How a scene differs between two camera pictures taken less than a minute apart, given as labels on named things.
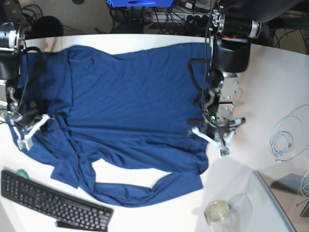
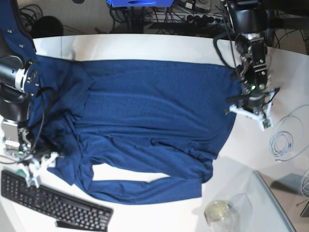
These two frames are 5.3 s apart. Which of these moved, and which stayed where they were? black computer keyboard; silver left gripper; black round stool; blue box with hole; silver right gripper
Moved: silver right gripper; silver left gripper
Stayed: black round stool; black computer keyboard; blue box with hole
